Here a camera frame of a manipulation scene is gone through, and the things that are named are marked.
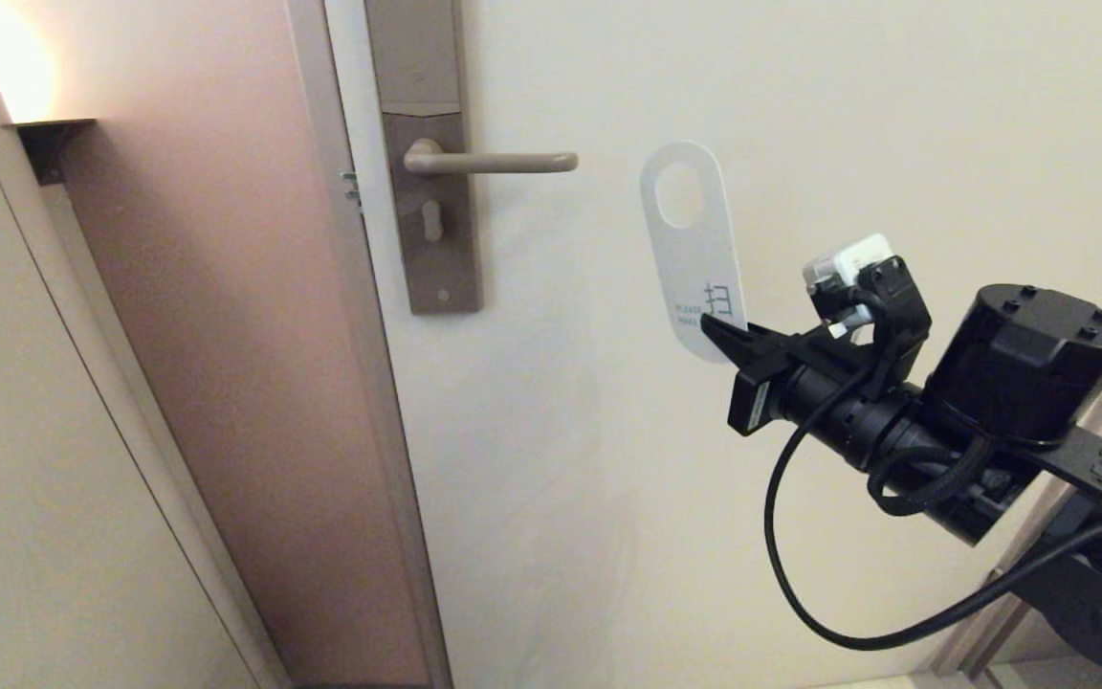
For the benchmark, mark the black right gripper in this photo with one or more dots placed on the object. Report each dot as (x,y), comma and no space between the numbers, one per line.
(828,407)

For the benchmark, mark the white plastic door hanger sign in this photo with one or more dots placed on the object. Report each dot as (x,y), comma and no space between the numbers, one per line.
(690,258)

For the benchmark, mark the white room door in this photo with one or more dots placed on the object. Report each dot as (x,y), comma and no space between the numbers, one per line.
(561,431)

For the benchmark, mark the metal door latch bolt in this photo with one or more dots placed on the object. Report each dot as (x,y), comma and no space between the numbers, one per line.
(351,189)

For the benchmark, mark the brown metal door lock plate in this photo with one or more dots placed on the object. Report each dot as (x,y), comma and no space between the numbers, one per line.
(417,57)

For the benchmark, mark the beige oval keyhole cover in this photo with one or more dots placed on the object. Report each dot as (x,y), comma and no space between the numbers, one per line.
(432,221)

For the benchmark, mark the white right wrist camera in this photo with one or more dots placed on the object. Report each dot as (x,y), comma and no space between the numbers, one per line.
(848,260)

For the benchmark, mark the dark wall light bracket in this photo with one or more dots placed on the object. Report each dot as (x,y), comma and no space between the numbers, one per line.
(46,144)

